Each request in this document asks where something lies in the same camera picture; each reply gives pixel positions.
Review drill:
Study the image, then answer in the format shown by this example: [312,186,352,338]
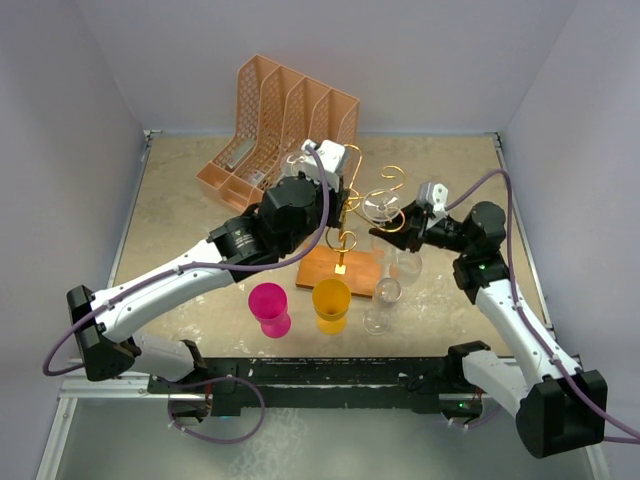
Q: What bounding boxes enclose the silver table frame rail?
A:
[34,128,611,480]

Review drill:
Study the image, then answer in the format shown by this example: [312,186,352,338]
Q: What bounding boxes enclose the yellow plastic goblet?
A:
[312,279,351,335]

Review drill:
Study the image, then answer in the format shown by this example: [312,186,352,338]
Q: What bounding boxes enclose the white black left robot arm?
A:
[67,173,349,392]

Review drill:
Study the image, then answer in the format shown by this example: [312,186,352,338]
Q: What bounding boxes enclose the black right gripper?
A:
[370,197,473,255]

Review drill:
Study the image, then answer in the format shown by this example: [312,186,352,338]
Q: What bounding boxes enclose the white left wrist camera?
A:
[302,139,347,178]

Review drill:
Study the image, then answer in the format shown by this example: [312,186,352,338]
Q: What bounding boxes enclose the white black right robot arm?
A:
[369,201,608,458]

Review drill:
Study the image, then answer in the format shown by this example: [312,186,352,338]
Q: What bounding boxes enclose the clear lying wine glass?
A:
[362,277,402,335]

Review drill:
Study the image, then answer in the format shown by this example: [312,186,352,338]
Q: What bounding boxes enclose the clear tall wine glass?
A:
[280,150,307,177]

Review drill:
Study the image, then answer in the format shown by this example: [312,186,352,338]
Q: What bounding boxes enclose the orange plastic file organizer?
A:
[197,55,360,212]

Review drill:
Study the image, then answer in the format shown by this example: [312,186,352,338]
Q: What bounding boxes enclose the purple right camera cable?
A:
[447,168,640,445]

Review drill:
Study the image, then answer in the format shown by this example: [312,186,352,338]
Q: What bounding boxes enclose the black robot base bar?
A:
[148,357,483,419]

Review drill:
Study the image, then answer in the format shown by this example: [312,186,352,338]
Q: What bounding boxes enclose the pink plastic goblet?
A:
[248,282,291,338]

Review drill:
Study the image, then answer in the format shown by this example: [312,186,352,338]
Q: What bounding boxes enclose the clear flute wine glass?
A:
[362,189,401,272]

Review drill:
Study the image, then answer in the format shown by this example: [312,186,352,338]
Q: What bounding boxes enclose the clear round wine glass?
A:
[389,251,423,288]

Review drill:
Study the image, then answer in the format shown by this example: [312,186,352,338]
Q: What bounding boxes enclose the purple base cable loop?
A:
[167,375,267,445]

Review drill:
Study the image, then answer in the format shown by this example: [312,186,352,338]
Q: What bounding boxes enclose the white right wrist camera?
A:
[416,182,449,214]

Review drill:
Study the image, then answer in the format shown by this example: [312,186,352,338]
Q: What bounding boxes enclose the gold wire wine glass rack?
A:
[295,144,405,299]

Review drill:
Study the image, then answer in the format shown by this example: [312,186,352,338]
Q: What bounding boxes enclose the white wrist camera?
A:
[302,139,347,178]
[416,182,449,214]

